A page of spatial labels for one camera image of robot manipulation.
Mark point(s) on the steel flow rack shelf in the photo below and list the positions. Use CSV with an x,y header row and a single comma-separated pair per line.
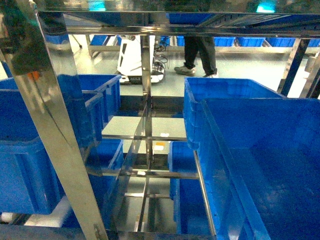
x,y
46,75

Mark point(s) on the blue bin left shelf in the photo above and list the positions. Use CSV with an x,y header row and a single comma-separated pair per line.
x,y
29,183

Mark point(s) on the white mobile robot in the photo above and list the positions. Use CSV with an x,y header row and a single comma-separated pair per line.
x,y
129,64

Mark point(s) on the large blue bin right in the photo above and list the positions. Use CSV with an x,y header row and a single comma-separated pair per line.
x,y
260,160

